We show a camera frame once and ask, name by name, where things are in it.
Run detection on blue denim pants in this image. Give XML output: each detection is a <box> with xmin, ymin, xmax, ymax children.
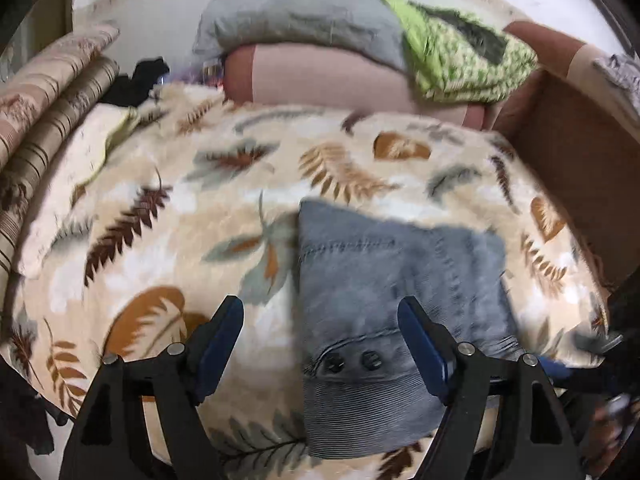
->
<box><xmin>298</xmin><ymin>200</ymin><xmax>523</xmax><ymax>460</ymax></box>

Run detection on leaf patterned beige blanket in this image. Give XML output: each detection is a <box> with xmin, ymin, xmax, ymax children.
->
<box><xmin>1</xmin><ymin>86</ymin><xmax>610</xmax><ymax>479</ymax></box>

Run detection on green white patterned quilt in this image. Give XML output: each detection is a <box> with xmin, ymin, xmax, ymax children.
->
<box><xmin>382</xmin><ymin>0</ymin><xmax>538</xmax><ymax>104</ymax></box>

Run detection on cream embroidered sheet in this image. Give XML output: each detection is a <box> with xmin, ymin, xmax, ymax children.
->
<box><xmin>12</xmin><ymin>104</ymin><xmax>139</xmax><ymax>278</ymax></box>

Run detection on grey quilted pillow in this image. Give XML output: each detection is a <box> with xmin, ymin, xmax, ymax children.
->
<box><xmin>192</xmin><ymin>0</ymin><xmax>408</xmax><ymax>73</ymax></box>

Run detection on pink maroon bolster cushion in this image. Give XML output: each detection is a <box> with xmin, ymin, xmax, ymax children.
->
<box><xmin>224</xmin><ymin>44</ymin><xmax>485</xmax><ymax>130</ymax></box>

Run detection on striped brown rolled mattress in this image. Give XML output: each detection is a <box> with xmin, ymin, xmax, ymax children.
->
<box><xmin>1</xmin><ymin>56</ymin><xmax>119</xmax><ymax>290</ymax></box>

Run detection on person's right hand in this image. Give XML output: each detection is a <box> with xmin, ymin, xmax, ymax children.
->
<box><xmin>582</xmin><ymin>404</ymin><xmax>624</xmax><ymax>479</ymax></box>

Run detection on black garment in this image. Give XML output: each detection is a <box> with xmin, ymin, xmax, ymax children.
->
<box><xmin>100</xmin><ymin>58</ymin><xmax>169</xmax><ymax>107</ymax></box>

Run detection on maroon sofa armrest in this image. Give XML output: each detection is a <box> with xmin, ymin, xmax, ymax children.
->
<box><xmin>503</xmin><ymin>21</ymin><xmax>586</xmax><ymax>78</ymax></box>

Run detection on floral striped rolled mattress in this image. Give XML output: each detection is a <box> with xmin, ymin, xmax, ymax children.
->
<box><xmin>1</xmin><ymin>22</ymin><xmax>119</xmax><ymax>167</ymax></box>

